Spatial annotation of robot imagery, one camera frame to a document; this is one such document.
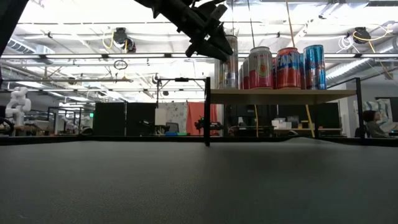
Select black gantry frame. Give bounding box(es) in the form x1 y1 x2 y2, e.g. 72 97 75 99
151 73 206 103

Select silver slim can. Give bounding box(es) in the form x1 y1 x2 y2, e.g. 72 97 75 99
222 34 239 90

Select orange red panel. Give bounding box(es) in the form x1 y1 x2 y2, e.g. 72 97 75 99
186 101 220 137

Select person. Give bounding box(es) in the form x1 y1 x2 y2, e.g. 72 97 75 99
362 110 389 139

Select black divider panel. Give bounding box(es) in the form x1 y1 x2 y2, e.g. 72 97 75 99
93 101 126 137
126 101 156 137

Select wooden shelf with black legs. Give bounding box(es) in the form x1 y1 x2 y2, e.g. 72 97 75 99
203 77 366 147

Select leaf pattern panel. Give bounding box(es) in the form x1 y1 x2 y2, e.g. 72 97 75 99
353 98 398 140

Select red Fanta can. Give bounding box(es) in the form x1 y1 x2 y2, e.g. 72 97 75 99
275 47 302 90

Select silver ventilation duct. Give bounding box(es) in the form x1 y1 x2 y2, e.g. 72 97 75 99
6 37 55 57
325 57 398 90

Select white board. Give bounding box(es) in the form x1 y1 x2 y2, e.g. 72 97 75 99
154 108 168 126

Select dark slim can teal tab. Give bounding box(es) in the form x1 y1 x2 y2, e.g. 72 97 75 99
303 44 327 91

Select hanging black cable ring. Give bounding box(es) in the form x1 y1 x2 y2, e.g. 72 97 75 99
113 59 129 71

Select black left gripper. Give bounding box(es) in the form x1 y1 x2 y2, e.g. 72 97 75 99
134 0 234 63

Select black looped cable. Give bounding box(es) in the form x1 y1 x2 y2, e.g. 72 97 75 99
0 116 16 136

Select black ceiling cord reel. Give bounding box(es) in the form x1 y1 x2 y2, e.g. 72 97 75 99
111 27 129 46
345 27 371 45
126 37 137 54

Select white box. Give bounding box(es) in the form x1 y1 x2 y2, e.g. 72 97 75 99
271 117 293 130

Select pink and white can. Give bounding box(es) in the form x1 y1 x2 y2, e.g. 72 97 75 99
241 57 249 90

